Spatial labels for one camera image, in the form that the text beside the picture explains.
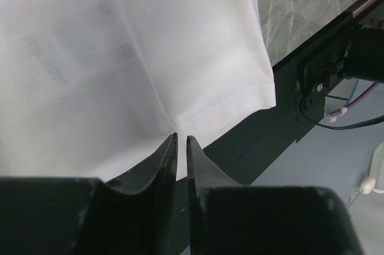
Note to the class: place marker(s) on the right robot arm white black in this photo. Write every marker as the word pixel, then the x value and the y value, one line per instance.
pixel 354 54

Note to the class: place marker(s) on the white t shirt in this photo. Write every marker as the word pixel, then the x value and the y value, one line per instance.
pixel 92 87

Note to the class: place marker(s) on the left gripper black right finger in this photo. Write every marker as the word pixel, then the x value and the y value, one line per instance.
pixel 229 218

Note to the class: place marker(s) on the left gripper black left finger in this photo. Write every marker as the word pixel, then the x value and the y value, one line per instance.
pixel 129 214

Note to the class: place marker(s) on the black base bar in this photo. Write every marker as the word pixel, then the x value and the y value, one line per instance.
pixel 252 146

